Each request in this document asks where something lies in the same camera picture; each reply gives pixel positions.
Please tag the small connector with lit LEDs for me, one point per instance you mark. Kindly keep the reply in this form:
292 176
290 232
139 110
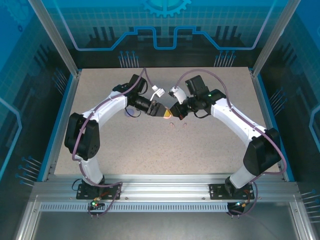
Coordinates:
95 203
241 205

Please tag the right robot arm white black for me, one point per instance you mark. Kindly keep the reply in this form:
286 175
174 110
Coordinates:
232 117

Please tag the aluminium corner post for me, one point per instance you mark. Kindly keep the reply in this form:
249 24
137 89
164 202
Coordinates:
57 42
272 37

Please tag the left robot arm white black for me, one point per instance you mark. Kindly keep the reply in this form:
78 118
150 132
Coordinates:
107 107

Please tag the aluminium side rail blue strip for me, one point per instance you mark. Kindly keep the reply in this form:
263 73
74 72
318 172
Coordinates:
71 95
262 100

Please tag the black base plate left arm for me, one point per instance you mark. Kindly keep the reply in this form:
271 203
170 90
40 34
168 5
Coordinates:
111 187

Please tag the aluminium front frame rail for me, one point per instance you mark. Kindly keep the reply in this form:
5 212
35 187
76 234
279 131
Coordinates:
162 185

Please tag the grey metal bottom tray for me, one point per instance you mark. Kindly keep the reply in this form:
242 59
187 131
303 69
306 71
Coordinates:
162 227

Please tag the pink earbud charging case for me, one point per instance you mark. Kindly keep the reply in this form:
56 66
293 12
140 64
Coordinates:
167 118

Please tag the black base plate right arm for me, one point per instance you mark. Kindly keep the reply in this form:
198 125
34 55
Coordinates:
216 191

